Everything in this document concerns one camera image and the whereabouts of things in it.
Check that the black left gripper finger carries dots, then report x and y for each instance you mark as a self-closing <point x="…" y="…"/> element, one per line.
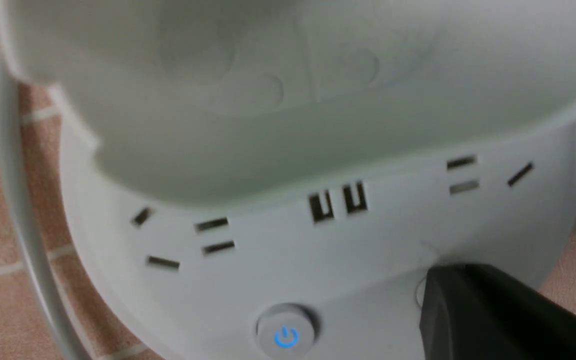
<point x="475" y="311"/>

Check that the white desk lamp with base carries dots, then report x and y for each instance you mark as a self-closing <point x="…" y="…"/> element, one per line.
<point x="273" y="179"/>

